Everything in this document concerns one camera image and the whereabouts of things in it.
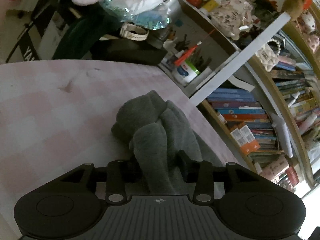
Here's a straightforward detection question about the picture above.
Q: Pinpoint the dark grey fleece garment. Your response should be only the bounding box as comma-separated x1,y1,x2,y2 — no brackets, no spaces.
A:
112,90,223,195

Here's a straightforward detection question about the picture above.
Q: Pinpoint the bag of plush clothes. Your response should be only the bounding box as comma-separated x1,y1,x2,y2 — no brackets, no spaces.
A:
63,0,182,30

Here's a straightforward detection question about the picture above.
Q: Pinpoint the orange white box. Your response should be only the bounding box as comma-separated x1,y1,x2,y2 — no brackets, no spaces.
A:
229,122,260,155

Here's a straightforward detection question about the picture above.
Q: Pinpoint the row of books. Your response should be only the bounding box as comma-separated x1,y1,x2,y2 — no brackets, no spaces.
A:
206,88,283,164

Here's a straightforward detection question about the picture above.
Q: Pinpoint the white green-lid jar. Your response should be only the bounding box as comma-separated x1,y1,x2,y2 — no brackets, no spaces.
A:
172,60,200,87

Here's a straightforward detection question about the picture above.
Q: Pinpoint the red glue bottle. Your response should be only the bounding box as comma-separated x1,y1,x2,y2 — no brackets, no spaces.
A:
174,41,202,66

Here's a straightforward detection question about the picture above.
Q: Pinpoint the white wooden bookshelf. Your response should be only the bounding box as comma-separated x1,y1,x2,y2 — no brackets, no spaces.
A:
159,0,316,187

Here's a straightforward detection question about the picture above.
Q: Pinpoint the white quilted handbag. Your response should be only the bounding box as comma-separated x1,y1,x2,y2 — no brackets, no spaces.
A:
255,38,281,72

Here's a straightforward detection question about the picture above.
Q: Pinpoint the black keyboard bag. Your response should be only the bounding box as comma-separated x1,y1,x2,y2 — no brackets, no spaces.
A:
6,0,172,65

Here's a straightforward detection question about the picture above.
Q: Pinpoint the floral plush toy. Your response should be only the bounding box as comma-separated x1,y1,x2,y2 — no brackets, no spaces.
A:
209,0,254,41

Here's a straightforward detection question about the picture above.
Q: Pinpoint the yellow bottle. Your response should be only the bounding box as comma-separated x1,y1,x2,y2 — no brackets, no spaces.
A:
200,0,223,15

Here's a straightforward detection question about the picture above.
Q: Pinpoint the beige webbing strap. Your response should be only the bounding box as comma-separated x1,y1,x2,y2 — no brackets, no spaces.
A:
119,23,150,41

